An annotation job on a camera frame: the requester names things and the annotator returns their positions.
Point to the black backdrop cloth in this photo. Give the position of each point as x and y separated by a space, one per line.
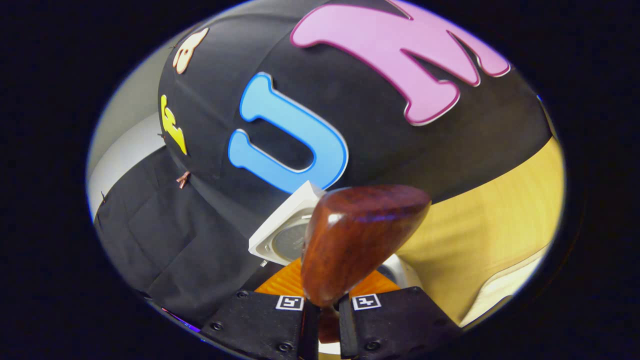
375 125

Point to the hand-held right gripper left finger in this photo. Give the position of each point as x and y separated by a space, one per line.
260 322

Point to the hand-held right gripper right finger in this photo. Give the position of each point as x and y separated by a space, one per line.
395 320

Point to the white rice cooker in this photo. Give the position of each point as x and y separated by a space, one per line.
280 225

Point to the brown wooden spoon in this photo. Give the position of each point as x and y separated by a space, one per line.
360 235

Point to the copper cloth clip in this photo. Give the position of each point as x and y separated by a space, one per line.
183 179

